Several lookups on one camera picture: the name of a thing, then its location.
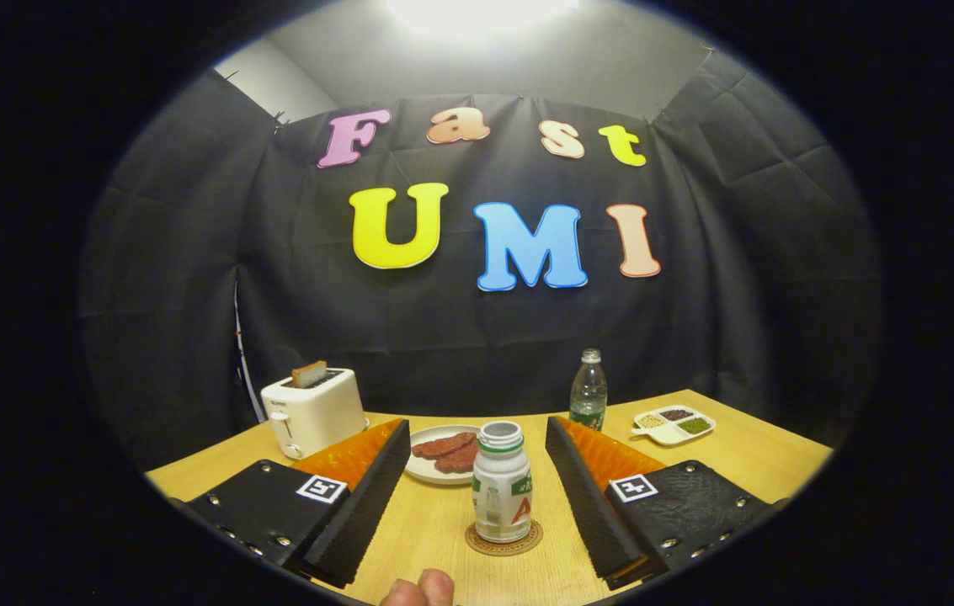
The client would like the black backdrop cloth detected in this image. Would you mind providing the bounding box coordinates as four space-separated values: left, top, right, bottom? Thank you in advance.
77 46 886 472

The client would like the white juice bottle green label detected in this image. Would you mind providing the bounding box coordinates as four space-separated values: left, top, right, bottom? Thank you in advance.
472 421 534 544

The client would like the cream toaster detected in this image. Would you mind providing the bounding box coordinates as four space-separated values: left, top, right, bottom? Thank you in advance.
260 368 368 460

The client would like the wooden table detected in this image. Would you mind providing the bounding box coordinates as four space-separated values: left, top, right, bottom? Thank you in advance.
144 389 835 606

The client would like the white round plate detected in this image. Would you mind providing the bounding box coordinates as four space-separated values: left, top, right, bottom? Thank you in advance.
403 424 484 486

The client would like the toast slice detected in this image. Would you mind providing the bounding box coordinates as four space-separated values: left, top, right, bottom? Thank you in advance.
290 360 329 390

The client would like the white divided dish with beans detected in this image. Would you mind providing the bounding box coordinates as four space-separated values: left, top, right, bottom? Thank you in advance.
632 405 717 447

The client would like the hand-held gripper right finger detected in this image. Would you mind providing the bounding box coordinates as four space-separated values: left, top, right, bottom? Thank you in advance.
545 415 789 590

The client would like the clear plastic water bottle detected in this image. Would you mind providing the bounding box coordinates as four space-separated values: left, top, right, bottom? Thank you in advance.
569 348 609 432

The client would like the white cable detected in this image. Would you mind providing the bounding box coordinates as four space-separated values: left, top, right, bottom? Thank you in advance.
232 282 267 422

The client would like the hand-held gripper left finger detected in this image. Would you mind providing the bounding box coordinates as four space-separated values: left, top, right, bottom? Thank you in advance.
182 417 412 590

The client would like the brown sausage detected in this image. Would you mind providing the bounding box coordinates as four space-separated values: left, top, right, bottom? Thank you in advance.
434 444 480 475
411 432 477 460

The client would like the round cork coaster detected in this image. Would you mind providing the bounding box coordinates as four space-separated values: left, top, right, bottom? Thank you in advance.
465 519 544 557

